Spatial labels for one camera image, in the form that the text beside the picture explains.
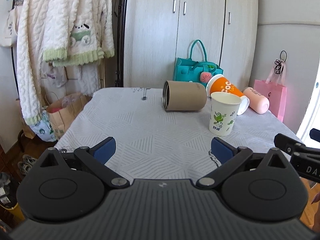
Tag white floral paper cup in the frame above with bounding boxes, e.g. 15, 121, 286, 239
209, 92, 241, 137

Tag orange coco paper cup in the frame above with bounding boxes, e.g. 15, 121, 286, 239
206, 74, 249, 115

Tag right hand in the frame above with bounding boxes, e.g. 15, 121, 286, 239
310, 192, 320, 231

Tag sneakers on floor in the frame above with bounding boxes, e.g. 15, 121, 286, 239
17, 154, 37, 176

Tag pink tumbler bottle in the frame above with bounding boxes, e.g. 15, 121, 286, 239
243, 87, 270, 114

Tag pink paper gift bag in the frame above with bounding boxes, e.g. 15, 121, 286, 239
253, 60, 287, 122

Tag brown paper bag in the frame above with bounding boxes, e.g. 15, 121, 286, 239
46, 92, 92, 140

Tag white patterned tablecloth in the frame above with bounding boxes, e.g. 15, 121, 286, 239
56, 88, 220, 181

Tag teal felt handbag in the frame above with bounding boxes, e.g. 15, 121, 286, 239
172, 40, 223, 86

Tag beige cylindrical mug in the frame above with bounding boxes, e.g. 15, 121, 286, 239
162, 81, 207, 112

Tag white fluffy robe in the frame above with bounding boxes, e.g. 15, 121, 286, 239
17, 0, 115, 125

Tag white tote bag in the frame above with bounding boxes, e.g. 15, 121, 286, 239
1, 6, 22, 47

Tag white wardrobe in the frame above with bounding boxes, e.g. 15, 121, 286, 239
123, 0, 258, 89

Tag black clothes rack pole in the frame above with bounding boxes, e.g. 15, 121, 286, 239
114, 0, 127, 87

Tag black hair ties on hook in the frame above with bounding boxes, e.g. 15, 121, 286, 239
273, 50, 288, 75

